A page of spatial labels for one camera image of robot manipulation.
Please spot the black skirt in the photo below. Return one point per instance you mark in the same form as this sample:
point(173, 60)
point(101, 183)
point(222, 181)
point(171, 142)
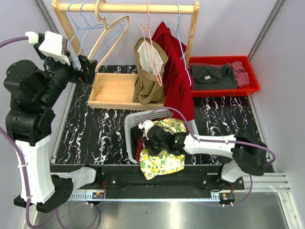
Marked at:
point(136, 133)

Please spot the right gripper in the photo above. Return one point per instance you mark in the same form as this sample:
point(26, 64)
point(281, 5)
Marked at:
point(148, 145)

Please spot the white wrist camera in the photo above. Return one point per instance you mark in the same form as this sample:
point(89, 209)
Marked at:
point(145, 127)
point(49, 44)

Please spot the dark grey striped shirt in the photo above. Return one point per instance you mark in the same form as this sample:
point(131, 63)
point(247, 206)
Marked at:
point(213, 78)

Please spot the pink garment in bin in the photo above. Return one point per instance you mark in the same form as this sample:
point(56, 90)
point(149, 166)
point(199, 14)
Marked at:
point(241, 76)

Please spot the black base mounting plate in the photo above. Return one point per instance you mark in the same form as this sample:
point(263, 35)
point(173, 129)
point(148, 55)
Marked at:
point(194, 183)

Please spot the red plastic bin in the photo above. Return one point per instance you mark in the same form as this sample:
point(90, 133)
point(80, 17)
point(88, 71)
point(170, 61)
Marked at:
point(247, 90)

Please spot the white plastic mesh basket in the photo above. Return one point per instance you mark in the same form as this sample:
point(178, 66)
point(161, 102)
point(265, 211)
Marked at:
point(134, 119)

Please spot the wooden clothes rack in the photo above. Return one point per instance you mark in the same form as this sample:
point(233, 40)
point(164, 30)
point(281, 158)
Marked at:
point(115, 90)

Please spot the khaki skirt white lining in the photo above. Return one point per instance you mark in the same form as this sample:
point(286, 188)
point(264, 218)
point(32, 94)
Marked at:
point(146, 88)

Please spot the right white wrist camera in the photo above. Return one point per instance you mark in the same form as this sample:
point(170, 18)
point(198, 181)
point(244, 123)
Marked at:
point(145, 127)

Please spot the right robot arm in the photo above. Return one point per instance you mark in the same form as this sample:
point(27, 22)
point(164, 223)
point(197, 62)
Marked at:
point(247, 153)

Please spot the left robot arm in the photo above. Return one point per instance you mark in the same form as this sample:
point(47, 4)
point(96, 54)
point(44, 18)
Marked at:
point(33, 95)

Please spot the lemon print skirt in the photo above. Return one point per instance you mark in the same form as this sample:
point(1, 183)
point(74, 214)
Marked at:
point(165, 163)

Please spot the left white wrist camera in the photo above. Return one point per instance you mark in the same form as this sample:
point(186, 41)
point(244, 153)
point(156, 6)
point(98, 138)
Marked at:
point(49, 44)

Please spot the aluminium frame rail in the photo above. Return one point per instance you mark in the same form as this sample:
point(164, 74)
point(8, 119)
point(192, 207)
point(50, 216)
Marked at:
point(176, 193)

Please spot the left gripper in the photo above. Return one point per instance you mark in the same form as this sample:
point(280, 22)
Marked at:
point(87, 72)

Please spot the red polka dot skirt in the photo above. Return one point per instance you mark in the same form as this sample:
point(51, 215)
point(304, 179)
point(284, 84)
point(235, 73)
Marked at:
point(161, 122)

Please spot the pink wire hanger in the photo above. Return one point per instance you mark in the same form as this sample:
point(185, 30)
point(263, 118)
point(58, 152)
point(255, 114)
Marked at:
point(150, 50)

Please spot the plain red skirt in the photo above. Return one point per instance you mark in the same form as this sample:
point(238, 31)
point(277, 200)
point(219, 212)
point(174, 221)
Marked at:
point(176, 84)

